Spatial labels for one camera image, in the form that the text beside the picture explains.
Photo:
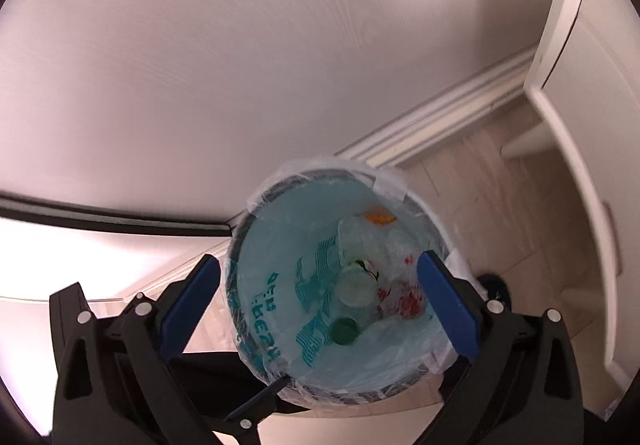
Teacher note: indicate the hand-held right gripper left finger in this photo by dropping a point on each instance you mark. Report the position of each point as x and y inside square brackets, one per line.
[190, 310]

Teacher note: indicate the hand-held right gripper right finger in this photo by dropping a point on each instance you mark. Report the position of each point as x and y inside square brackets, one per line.
[450, 305]

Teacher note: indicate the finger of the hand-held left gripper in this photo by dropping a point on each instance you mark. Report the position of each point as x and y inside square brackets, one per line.
[257, 399]

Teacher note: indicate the teal round container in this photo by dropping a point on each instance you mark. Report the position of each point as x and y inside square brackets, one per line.
[285, 245]

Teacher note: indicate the round patterned trash bin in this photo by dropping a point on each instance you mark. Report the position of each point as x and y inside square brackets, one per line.
[295, 179]

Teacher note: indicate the clear wrapper with red print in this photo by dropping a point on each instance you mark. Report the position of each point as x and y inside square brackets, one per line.
[410, 300]

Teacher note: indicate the black round object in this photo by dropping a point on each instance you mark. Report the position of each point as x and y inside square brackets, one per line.
[496, 286]

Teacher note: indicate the clear bottle with green cap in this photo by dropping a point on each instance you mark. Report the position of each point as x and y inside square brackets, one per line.
[356, 292]

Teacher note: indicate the green and white wrapper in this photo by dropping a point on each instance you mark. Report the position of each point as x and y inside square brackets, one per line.
[362, 266]

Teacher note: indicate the orange peel piece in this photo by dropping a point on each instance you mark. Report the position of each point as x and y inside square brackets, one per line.
[380, 215]

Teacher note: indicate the black edge strip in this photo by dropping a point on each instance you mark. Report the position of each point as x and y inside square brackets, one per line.
[100, 217]

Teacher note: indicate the white baseboard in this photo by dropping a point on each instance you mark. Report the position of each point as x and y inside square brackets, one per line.
[450, 102]

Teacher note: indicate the white door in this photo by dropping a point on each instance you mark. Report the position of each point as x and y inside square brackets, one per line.
[590, 125]

